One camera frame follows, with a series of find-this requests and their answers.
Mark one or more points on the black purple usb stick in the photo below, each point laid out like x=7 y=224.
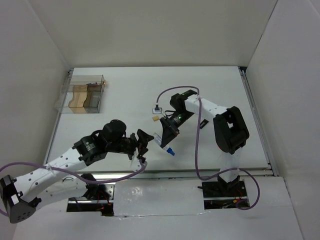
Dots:
x=203 y=123

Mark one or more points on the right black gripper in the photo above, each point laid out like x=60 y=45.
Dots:
x=170 y=130

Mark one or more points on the clear plastic organizer box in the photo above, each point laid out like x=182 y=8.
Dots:
x=66 y=90

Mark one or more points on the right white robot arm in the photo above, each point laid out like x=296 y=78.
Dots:
x=230 y=132

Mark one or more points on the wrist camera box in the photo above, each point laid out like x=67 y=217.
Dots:
x=138 y=163
x=157 y=110

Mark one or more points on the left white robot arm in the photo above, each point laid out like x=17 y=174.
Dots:
x=22 y=196

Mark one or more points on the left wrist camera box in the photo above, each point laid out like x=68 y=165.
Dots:
x=138 y=163

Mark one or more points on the white tape sheet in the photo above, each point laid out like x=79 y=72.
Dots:
x=139 y=198

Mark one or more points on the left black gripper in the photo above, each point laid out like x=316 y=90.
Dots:
x=143 y=141

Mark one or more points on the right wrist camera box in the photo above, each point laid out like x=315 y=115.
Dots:
x=157 y=110

